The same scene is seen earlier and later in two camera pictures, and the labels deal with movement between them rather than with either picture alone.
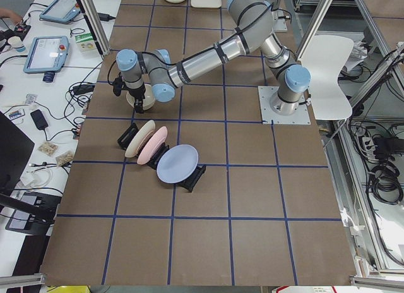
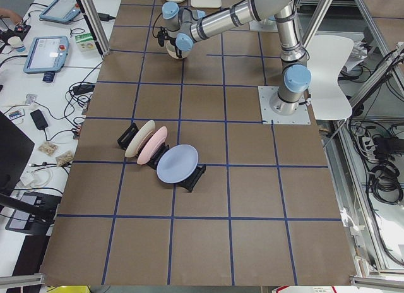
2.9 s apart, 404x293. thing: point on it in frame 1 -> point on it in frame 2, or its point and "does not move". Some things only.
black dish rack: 189,184 does not move
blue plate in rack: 177,163 does not move
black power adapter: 105,17 does not move
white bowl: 149,98 -> 172,50
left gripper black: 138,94 -> 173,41
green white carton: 86,42 does not move
